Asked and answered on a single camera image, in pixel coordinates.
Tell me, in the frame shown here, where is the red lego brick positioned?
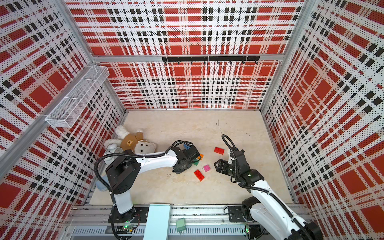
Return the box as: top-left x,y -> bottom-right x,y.
194,170 -> 205,182
214,147 -> 225,155

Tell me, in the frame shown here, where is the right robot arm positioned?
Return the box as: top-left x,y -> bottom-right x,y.
214,134 -> 324,240

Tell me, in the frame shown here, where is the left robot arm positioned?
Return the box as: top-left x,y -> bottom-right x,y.
94,140 -> 202,215

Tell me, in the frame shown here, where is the pink small lego brick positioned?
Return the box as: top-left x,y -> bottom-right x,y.
204,165 -> 211,172

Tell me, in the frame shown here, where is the white teddy bear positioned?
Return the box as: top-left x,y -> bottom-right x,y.
104,126 -> 157,155

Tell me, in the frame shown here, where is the green terminal connector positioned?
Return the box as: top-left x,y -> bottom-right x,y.
176,219 -> 187,233

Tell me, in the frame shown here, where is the white alarm clock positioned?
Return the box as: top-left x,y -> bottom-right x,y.
104,144 -> 123,166

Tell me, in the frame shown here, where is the pale green upright panel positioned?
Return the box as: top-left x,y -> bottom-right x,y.
143,204 -> 171,240

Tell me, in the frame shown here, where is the light blue case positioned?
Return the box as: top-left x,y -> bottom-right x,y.
96,173 -> 109,192

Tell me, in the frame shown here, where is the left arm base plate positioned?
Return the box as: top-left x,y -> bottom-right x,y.
108,207 -> 149,224

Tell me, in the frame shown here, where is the black hook rail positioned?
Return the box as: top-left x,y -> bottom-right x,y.
162,56 -> 261,64

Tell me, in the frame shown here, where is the white wire mesh basket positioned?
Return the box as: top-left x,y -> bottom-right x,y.
45,65 -> 109,128

